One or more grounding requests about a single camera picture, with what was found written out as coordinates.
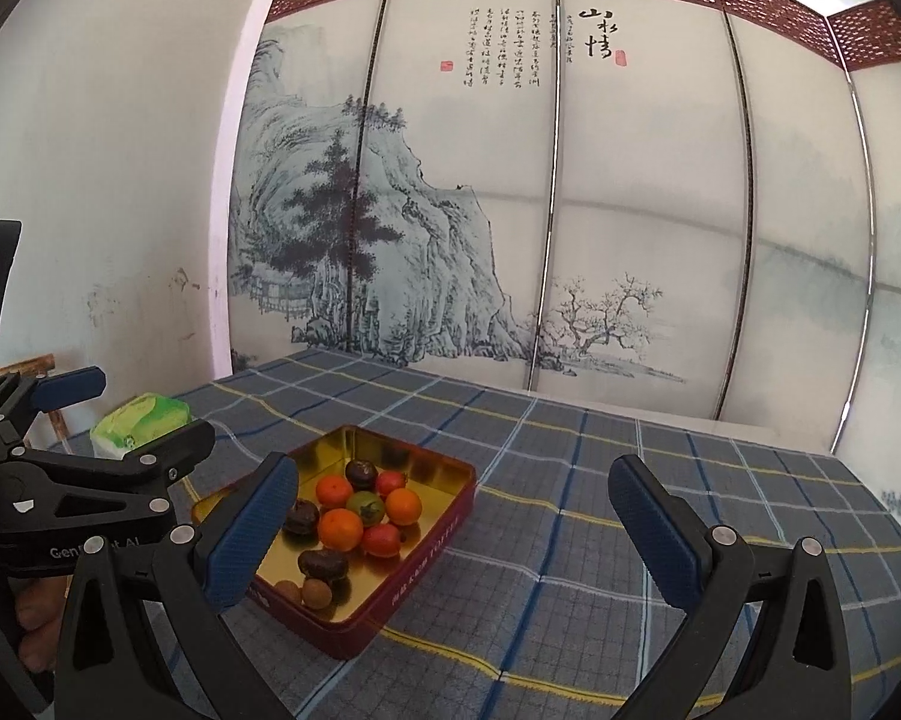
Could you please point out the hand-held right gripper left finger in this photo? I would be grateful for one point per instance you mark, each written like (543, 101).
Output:
(251, 532)

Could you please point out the wooden chair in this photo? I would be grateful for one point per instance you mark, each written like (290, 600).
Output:
(22, 369)

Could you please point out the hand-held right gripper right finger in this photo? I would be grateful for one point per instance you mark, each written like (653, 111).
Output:
(653, 532)

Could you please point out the person's left hand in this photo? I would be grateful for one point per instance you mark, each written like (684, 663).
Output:
(37, 619)

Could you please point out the large orange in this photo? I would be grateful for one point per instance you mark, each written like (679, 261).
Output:
(341, 529)

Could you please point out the red tin box gold interior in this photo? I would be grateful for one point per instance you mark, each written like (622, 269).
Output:
(420, 577)

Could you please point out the green tissue pack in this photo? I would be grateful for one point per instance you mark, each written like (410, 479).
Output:
(139, 416)

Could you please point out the dark purple mangosteen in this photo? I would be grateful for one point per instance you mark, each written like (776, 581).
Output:
(360, 474)
(301, 517)
(323, 564)

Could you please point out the green tomato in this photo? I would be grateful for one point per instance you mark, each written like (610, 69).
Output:
(365, 508)

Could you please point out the brown longan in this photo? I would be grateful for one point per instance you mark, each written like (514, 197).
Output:
(317, 591)
(289, 591)

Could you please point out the large red tomato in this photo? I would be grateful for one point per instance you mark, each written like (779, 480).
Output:
(381, 540)

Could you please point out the landscape painted folding screen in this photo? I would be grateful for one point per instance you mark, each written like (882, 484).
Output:
(645, 202)

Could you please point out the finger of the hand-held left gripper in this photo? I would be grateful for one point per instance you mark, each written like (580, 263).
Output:
(142, 465)
(71, 386)

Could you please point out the small orange tangerine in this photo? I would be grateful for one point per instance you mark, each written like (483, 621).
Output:
(334, 491)

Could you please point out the medium orange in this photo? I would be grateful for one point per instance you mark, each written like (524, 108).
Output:
(403, 506)

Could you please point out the blue plaid tablecloth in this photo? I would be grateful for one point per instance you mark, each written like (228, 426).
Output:
(570, 480)

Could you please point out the small red tomato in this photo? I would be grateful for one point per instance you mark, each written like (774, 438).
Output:
(390, 484)

